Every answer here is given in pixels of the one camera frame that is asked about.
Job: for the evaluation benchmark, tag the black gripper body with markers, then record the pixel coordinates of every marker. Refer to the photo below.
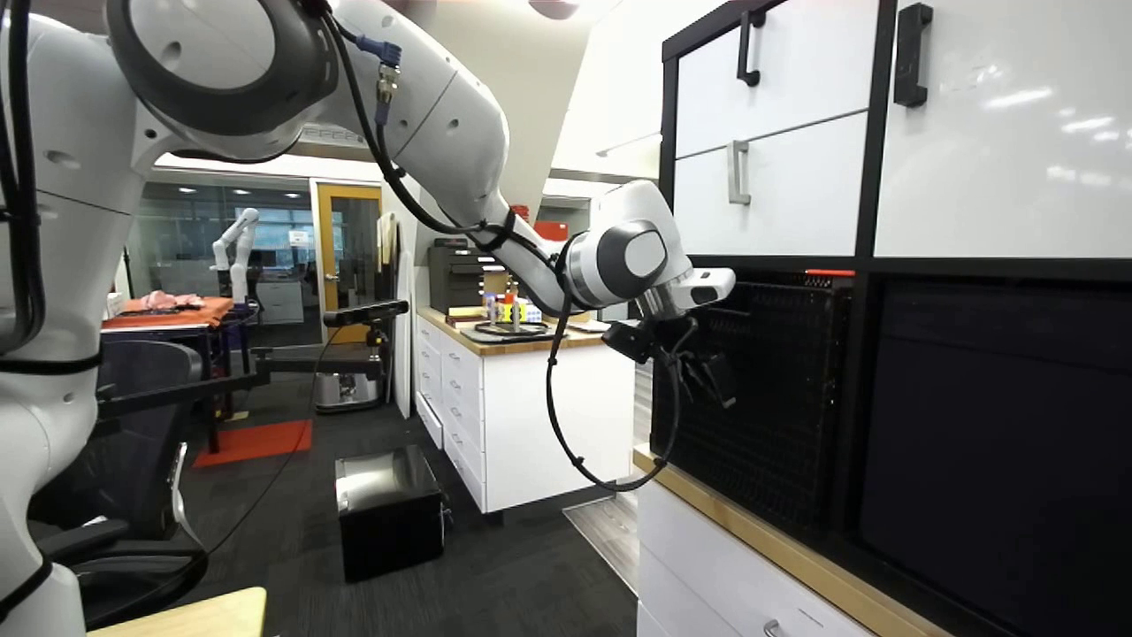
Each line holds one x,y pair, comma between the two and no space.
648,339

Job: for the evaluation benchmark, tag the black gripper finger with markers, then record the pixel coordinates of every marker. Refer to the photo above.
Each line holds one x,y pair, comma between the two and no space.
716,378
689,378

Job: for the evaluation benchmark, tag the black woven fabric drawer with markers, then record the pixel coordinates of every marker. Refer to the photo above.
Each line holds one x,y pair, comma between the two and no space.
765,412

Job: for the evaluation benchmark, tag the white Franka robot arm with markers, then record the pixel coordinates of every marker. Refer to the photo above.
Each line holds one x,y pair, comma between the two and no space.
446,119

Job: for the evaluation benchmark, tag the small white robot arm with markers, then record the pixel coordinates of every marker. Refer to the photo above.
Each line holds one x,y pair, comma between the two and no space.
236,242

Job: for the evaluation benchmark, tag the white island cabinet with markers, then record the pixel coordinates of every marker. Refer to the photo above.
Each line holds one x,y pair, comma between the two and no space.
532,412

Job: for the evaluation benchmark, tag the colourful small items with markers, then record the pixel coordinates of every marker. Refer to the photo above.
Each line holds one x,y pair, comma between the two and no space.
506,308

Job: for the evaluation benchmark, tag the round grey tray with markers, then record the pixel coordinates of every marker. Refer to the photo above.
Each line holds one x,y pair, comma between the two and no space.
500,335

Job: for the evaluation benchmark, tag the white counter cabinet wooden top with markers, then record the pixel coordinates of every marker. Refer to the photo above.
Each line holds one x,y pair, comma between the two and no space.
708,569

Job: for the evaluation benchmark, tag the black countertop appliance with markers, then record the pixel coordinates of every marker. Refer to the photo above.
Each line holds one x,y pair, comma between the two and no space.
451,270

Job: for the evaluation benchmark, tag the black cabinet shelf unit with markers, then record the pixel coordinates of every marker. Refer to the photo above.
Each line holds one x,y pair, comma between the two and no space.
873,164

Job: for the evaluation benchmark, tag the plain black fabric bin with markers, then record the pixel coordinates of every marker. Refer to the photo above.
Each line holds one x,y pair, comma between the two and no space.
1004,472

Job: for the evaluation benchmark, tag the black box on floor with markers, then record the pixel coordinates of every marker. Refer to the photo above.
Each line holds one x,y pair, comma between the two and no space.
392,513

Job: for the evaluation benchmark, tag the white cabinet door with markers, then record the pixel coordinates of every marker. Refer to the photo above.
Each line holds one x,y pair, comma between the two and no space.
1015,155

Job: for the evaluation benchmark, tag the red floor mat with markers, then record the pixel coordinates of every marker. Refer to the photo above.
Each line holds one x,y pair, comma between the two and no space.
253,445

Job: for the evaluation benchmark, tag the table with orange cloth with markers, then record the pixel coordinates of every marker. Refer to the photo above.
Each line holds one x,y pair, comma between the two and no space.
163,314

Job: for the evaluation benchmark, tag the black office chair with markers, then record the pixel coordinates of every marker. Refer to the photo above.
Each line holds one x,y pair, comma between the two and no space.
130,472

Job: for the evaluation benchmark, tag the light wooden table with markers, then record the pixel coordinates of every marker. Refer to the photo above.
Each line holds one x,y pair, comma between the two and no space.
189,618

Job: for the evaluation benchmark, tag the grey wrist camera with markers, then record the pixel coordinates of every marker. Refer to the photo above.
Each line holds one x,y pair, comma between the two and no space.
714,285

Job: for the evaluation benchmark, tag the wooden door frame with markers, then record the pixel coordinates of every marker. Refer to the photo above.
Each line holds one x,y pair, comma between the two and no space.
319,249

